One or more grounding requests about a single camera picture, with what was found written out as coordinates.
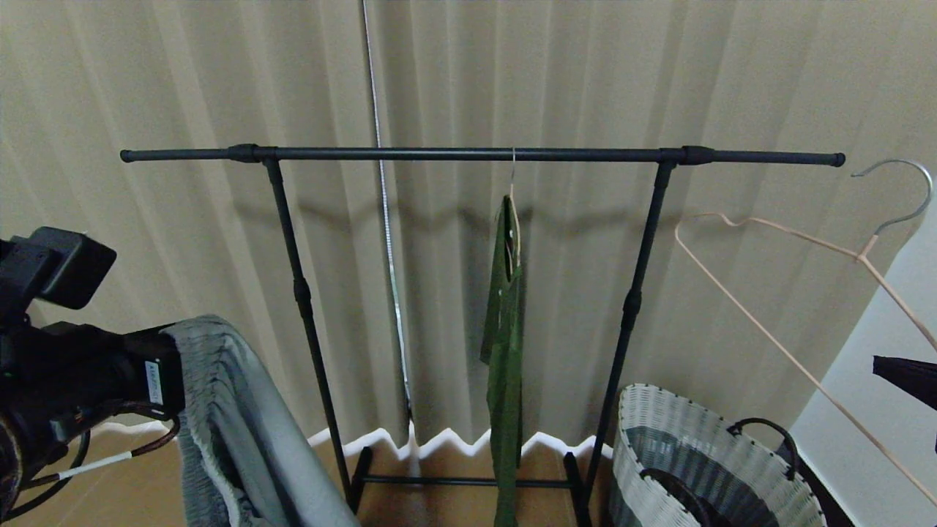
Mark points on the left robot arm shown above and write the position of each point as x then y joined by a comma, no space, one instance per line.
7,454

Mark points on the white laundry basket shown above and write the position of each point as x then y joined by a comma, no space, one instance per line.
703,439

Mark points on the pink clothes hanger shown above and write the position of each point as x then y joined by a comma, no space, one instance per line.
517,230
929,189

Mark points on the green long-sleeved shirt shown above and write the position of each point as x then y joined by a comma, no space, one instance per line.
505,366

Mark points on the black clothes rack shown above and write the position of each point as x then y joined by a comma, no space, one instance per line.
439,154

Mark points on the beige curtain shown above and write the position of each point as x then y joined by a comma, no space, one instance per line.
512,73

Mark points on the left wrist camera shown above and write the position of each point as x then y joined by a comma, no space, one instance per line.
66,267

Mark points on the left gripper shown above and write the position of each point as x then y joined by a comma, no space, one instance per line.
80,373

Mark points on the pale grey shorts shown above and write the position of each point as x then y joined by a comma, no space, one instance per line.
241,410

